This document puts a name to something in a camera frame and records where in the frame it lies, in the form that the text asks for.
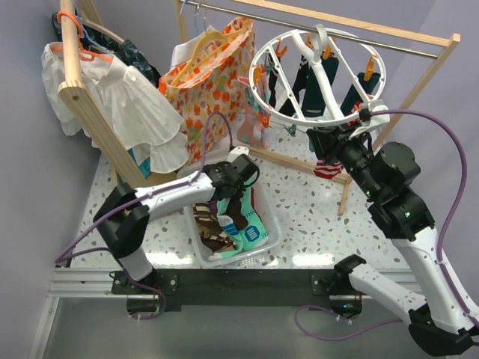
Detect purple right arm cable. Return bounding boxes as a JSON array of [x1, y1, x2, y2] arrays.
[[370, 109, 479, 322]]

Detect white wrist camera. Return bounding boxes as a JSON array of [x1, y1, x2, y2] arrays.
[[227, 146, 249, 162], [350, 99, 390, 139]]

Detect teal clothespin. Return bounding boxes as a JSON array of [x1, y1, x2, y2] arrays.
[[283, 124, 296, 137]]

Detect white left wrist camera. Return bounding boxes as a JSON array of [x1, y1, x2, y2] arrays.
[[227, 146, 249, 162]]

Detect red white striped sock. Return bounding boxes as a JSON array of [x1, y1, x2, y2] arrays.
[[314, 160, 344, 180]]

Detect floral orange tote bag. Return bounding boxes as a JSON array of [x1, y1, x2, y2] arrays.
[[159, 16, 256, 165]]

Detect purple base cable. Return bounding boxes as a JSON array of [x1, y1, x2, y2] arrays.
[[293, 304, 401, 342]]

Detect white plastic basket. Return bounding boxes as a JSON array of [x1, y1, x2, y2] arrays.
[[183, 181, 281, 269]]

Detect white ruffled dress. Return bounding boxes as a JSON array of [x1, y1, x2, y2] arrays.
[[40, 41, 189, 175]]

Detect dark patterned garment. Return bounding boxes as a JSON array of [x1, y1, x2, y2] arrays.
[[75, 16, 161, 86]]

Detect orange plastic hanger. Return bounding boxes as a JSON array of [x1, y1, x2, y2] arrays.
[[57, 10, 112, 64]]

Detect pink patterned sock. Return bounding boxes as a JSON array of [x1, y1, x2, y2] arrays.
[[237, 76, 270, 149]]

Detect mint green sock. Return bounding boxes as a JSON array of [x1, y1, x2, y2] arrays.
[[213, 187, 266, 257]]

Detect wooden clothes rack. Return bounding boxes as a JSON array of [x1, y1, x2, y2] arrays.
[[58, 1, 153, 188], [171, 0, 461, 217]]

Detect wooden right clothes rack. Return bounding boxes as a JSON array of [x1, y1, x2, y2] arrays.
[[171, 0, 461, 217]]

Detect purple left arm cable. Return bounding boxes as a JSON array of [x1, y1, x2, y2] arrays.
[[55, 111, 235, 265]]

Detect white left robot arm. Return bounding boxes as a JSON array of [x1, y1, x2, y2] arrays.
[[94, 154, 259, 293]]

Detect brown striped sock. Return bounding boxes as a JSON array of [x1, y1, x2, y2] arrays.
[[192, 203, 237, 254]]

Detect white round sock hanger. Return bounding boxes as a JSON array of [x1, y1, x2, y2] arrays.
[[248, 25, 386, 127]]

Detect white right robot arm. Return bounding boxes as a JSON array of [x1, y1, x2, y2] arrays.
[[307, 126, 478, 357]]

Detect black striped sock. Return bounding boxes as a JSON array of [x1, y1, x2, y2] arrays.
[[266, 64, 278, 108], [279, 55, 309, 117]]

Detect wooden left clothes rack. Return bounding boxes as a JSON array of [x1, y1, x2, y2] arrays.
[[58, 1, 153, 188]]

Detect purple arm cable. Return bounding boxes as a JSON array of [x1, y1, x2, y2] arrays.
[[370, 109, 479, 322], [55, 111, 235, 265]]

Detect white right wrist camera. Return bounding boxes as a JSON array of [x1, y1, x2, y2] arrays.
[[350, 99, 390, 139]]

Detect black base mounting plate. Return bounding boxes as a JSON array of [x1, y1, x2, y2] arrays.
[[109, 269, 363, 319]]

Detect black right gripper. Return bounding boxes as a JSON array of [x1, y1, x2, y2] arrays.
[[306, 118, 380, 199]]

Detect yellow plastic hanger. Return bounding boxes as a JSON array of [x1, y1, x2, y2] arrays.
[[171, 28, 246, 86]]

